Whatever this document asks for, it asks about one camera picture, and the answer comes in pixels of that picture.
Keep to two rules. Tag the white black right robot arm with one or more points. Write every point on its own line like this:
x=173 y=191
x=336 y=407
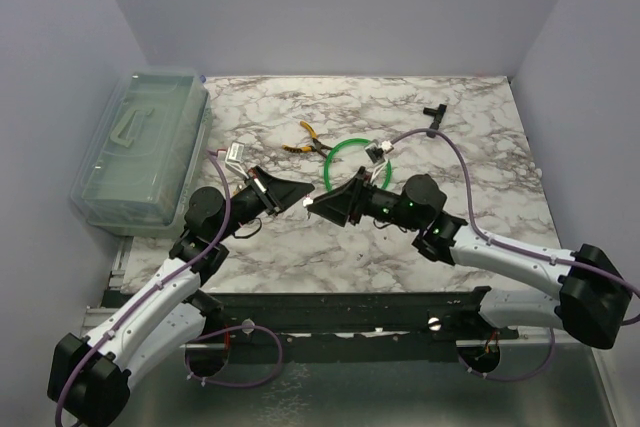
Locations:
x=580 y=292

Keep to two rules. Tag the clear plastic storage box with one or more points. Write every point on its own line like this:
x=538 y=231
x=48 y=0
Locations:
x=146 y=154

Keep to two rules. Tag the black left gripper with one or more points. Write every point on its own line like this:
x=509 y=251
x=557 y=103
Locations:
x=276 y=194

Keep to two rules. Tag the black T-shaped tool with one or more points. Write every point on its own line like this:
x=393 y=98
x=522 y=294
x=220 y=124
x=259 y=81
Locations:
x=437 y=114

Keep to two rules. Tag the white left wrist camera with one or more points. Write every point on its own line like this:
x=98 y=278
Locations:
x=233 y=159

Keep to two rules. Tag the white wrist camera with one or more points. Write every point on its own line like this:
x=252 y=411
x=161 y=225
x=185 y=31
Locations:
x=377 y=152
x=233 y=159

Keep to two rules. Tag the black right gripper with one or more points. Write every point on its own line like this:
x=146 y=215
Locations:
x=351 y=200

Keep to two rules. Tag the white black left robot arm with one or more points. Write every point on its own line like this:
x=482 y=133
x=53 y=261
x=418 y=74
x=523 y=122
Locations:
x=92 y=376

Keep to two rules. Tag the green cable lock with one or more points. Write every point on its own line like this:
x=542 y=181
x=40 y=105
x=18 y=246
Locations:
x=334 y=151

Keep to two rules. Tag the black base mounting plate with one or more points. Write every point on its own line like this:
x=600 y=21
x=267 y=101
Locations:
x=352 y=327

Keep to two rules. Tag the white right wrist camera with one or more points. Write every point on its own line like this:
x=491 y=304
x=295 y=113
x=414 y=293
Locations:
x=377 y=152

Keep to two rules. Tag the yellow handled pliers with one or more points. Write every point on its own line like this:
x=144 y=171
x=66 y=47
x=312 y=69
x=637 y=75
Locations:
x=315 y=145

